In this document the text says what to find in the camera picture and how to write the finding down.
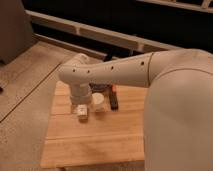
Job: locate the white wall rail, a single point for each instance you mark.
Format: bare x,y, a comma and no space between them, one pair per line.
99,34

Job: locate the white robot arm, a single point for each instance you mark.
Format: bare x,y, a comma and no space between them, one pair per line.
178,108

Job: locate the grey cabinet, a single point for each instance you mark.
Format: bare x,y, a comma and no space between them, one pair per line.
16,33

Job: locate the white round cup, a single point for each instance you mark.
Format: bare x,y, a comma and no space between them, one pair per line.
98,101

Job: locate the dark round bowl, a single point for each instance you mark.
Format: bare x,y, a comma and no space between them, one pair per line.
99,88

